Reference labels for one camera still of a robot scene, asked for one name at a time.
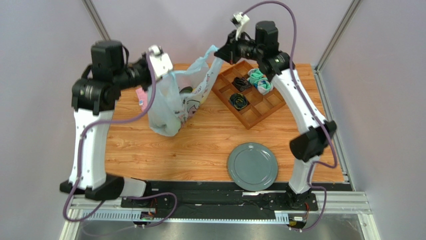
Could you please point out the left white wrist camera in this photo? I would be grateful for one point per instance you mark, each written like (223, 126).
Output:
(159, 62)

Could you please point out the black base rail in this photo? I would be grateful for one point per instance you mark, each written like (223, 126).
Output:
(220, 201)

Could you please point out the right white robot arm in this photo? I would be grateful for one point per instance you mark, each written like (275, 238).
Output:
(315, 130)

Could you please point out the pink cloth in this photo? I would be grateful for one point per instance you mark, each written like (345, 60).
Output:
(142, 98)

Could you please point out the teal white rolled sock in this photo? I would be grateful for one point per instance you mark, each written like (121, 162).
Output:
(263, 86)

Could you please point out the grey-blue round plate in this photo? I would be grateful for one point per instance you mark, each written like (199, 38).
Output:
(252, 166)

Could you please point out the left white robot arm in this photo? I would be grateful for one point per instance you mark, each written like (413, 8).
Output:
(94, 98)

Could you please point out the light blue plastic bag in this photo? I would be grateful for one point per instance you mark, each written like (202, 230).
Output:
(181, 93)

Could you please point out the black yellow rolled sock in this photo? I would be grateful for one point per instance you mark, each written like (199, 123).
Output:
(238, 101)

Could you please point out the wooden compartment tray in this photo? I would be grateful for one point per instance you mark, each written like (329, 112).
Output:
(260, 106)

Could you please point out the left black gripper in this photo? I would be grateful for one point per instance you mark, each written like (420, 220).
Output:
(144, 62)

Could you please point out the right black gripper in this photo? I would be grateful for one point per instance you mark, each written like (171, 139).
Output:
(229, 47)

